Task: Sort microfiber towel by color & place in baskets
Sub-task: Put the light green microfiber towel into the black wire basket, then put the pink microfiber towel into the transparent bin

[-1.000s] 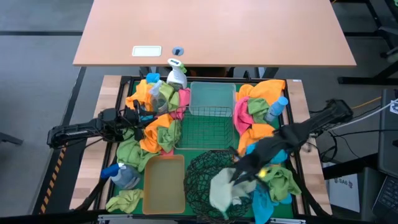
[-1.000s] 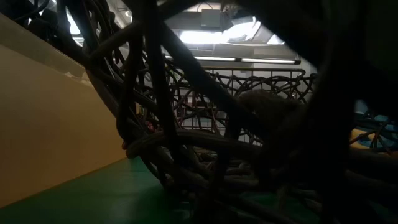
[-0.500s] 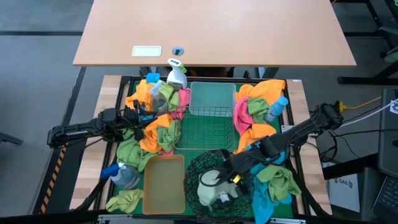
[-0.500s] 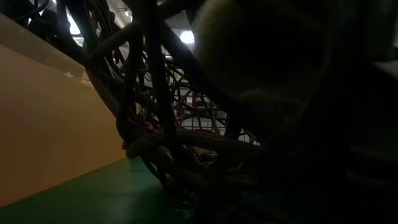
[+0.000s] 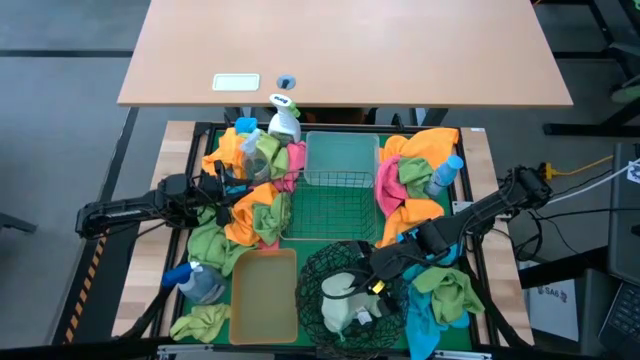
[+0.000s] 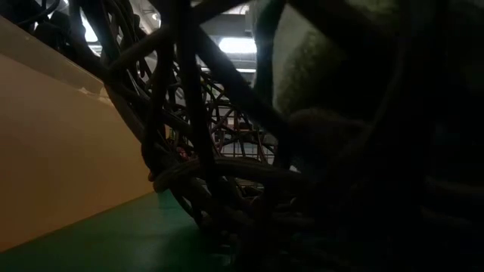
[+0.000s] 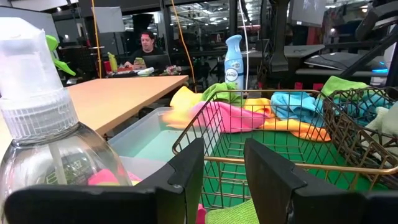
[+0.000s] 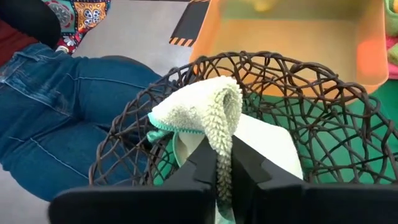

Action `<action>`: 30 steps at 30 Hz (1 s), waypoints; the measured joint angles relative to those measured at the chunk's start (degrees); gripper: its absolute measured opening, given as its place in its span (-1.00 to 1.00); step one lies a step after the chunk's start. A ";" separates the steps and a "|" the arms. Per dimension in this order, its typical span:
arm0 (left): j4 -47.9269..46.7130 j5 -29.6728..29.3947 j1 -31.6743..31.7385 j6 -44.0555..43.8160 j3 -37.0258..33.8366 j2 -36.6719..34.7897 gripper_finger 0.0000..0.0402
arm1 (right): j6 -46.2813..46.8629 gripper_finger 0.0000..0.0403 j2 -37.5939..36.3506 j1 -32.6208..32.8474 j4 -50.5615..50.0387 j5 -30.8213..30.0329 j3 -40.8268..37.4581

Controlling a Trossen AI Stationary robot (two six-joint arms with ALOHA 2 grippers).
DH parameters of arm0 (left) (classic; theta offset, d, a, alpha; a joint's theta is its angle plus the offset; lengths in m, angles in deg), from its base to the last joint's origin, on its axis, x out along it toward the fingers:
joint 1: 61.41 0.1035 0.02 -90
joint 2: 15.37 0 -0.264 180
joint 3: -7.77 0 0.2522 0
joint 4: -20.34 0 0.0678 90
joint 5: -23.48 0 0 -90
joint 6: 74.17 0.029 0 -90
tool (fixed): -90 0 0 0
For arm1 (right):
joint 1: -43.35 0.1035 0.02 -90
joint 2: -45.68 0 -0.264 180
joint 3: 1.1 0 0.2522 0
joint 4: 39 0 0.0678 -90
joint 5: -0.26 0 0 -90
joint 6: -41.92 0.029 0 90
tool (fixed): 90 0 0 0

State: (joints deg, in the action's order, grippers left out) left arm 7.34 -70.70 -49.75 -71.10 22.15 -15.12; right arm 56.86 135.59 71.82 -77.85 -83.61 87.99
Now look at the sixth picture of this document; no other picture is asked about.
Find ceiling light panel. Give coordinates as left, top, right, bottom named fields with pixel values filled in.
left=218, top=36, right=258, bottom=54
left=81, top=14, right=99, bottom=43

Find tan plastic bin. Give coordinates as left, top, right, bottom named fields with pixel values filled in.
left=0, top=14, right=156, bottom=253

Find rectangular wire mesh basket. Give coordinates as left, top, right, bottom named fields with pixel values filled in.
left=166, top=71, right=281, bottom=167

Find black round wire basket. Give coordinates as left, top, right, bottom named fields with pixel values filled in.
left=67, top=0, right=484, bottom=272

